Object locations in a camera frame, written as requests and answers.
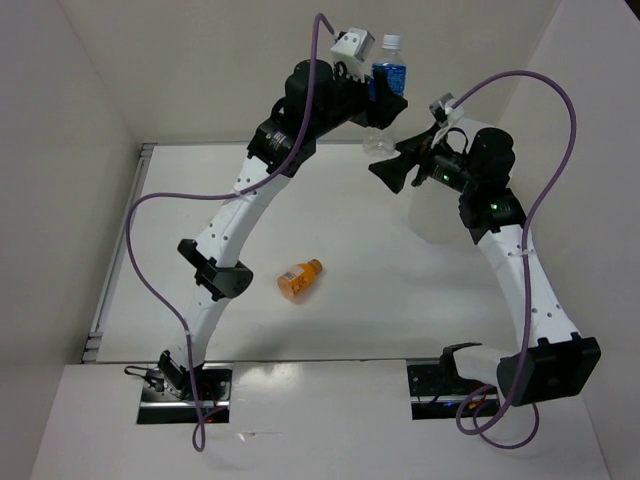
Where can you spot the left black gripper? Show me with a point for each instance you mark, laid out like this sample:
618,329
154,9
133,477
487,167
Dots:
384,109

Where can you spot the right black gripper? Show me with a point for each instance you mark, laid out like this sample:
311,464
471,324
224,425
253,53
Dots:
426,144

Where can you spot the blue label plastic bottle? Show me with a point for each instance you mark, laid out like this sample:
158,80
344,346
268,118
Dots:
388,81

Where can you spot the orange plastic bottle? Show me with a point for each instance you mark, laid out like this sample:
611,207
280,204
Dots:
295,281

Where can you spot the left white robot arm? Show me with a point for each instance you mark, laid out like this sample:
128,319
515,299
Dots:
318,98

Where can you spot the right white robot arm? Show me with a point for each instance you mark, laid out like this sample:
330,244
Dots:
554,359

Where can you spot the translucent white bin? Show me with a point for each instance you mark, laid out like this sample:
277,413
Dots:
434,216

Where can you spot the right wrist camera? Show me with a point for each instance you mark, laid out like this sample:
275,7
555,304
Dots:
445,111

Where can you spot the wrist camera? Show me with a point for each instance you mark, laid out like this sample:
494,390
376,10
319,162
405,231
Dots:
445,111
352,45

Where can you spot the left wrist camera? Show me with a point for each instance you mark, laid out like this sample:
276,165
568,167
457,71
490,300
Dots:
352,45

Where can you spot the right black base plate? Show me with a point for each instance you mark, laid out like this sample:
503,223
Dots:
431,397

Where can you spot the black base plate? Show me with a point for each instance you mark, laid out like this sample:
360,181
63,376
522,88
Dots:
431,397
161,404

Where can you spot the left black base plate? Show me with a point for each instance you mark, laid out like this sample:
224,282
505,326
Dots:
161,404

